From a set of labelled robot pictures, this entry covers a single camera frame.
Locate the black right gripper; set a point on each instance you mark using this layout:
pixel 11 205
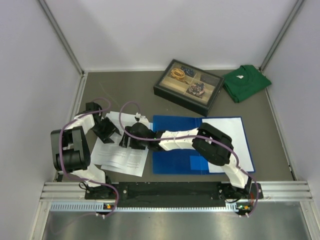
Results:
pixel 135 146

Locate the white printed paper stack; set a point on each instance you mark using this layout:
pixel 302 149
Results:
pixel 112 157

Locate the black compartment display box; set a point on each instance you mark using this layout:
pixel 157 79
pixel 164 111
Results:
pixel 189 87

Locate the blue plastic folder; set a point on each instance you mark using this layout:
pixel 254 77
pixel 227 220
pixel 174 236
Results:
pixel 180 162

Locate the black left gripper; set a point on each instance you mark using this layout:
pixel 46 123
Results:
pixel 112 129

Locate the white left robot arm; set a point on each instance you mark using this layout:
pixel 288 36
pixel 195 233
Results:
pixel 71 153

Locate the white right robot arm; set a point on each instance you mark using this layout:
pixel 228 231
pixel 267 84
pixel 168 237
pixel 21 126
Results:
pixel 212 144

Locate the green folded t-shirt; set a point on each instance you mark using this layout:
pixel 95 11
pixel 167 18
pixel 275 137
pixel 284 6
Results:
pixel 244 82

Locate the aluminium frame rail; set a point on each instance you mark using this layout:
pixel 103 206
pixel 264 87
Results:
pixel 265 190

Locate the white paper sheet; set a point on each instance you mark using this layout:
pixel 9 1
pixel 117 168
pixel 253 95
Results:
pixel 234 128

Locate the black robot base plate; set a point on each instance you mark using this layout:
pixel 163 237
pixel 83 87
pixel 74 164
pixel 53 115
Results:
pixel 180 194

